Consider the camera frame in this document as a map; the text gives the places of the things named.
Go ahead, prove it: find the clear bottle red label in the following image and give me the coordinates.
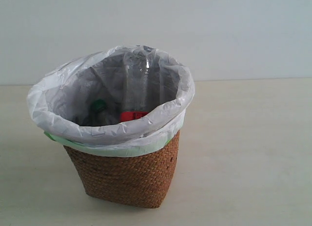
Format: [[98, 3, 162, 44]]
[[120, 51, 150, 122]]

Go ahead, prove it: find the clear bottle green label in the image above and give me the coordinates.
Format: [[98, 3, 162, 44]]
[[82, 99, 119, 127]]

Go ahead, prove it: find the woven brown wicker basket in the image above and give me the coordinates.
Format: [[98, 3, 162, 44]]
[[65, 133, 180, 208]]

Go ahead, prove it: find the white plastic bin liner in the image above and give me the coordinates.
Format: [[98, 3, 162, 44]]
[[27, 45, 195, 157]]

